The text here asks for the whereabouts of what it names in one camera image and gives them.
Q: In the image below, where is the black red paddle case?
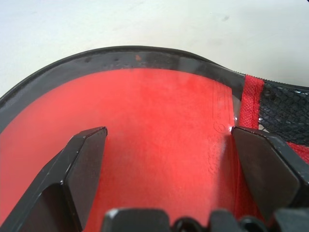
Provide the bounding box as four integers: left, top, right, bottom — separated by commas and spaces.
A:
0, 44, 309, 232

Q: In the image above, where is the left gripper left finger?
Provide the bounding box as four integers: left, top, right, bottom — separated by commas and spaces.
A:
0, 126, 108, 232

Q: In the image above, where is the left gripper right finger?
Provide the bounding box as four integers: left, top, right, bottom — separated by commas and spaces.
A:
230, 126, 309, 221

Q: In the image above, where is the red table tennis paddle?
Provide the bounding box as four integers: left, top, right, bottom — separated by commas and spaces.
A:
0, 68, 242, 232

